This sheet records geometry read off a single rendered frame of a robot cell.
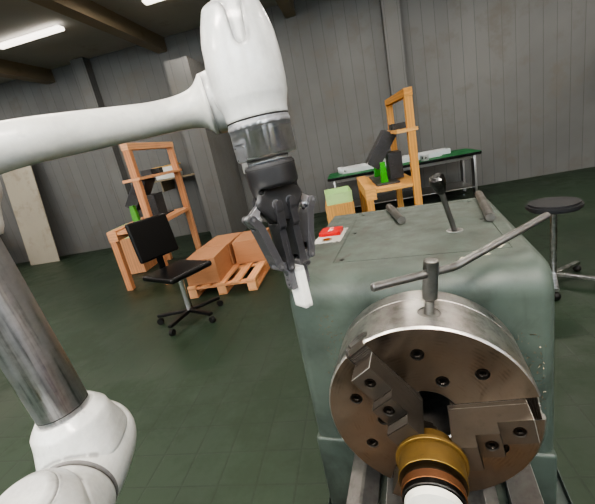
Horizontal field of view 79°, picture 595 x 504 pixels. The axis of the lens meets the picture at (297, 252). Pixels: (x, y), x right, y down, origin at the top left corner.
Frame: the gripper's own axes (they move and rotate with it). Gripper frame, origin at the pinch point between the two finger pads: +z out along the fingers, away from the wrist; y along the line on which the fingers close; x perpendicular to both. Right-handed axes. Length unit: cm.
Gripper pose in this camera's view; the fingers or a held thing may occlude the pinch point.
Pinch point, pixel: (299, 285)
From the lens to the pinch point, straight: 59.0
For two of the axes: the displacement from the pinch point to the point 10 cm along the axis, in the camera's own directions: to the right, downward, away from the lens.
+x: 6.0, 0.8, -8.0
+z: 2.3, 9.4, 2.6
